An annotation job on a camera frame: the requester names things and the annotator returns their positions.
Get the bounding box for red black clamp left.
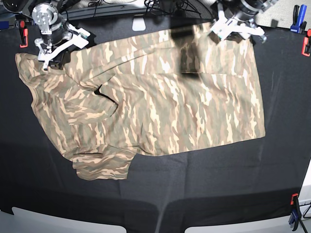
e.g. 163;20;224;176
15;20;28;48

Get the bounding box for blue clamp top right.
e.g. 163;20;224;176
290;4;307;33

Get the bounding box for red clamp right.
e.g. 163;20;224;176
301;29;311;57

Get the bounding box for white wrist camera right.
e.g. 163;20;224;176
72;28;90;49

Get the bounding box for camouflage t-shirt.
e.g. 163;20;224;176
15;23;265;180

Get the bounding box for black table cloth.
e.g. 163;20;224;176
0;28;311;233

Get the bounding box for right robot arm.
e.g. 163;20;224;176
2;0;90;70

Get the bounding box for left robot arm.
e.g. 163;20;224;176
210;0;277;43

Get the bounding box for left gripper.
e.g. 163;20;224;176
209;3;267;44

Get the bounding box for blue clamp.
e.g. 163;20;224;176
289;193;302;232
290;4;307;33

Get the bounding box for blue clamp bottom right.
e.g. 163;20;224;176
289;193;302;232

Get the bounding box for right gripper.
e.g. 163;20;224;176
35;23;77;70

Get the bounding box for white table bracket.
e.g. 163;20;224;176
132;17;146;32

